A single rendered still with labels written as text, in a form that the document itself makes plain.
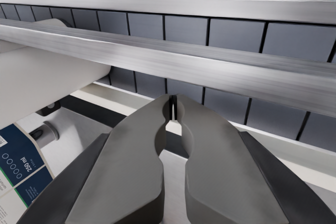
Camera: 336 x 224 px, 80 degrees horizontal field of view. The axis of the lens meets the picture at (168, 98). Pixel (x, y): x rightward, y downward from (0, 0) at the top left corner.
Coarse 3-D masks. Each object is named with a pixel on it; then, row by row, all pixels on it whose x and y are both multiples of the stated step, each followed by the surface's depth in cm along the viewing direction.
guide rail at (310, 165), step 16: (80, 96) 22; (96, 96) 20; (112, 96) 20; (128, 96) 20; (128, 112) 19; (176, 128) 16; (240, 128) 15; (272, 144) 14; (288, 144) 14; (288, 160) 13; (304, 160) 12; (320, 160) 12; (304, 176) 12; (320, 176) 12
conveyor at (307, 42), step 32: (128, 32) 19; (160, 32) 17; (192, 32) 16; (224, 32) 14; (256, 32) 13; (288, 32) 12; (320, 32) 12; (192, 96) 18; (224, 96) 17; (256, 128) 17; (288, 128) 15; (320, 128) 14
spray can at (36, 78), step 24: (24, 48) 16; (0, 72) 14; (24, 72) 15; (48, 72) 16; (72, 72) 17; (96, 72) 20; (0, 96) 13; (24, 96) 15; (48, 96) 16; (0, 120) 14
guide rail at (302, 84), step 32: (0, 32) 14; (32, 32) 12; (64, 32) 11; (96, 32) 11; (128, 64) 9; (160, 64) 8; (192, 64) 7; (224, 64) 7; (256, 64) 6; (288, 64) 6; (320, 64) 6; (256, 96) 7; (288, 96) 6; (320, 96) 6
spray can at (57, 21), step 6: (54, 18) 22; (60, 18) 22; (54, 24) 21; (60, 24) 22; (66, 24) 22; (0, 42) 17; (6, 42) 18; (12, 42) 18; (0, 48) 17; (6, 48) 17; (12, 48) 18
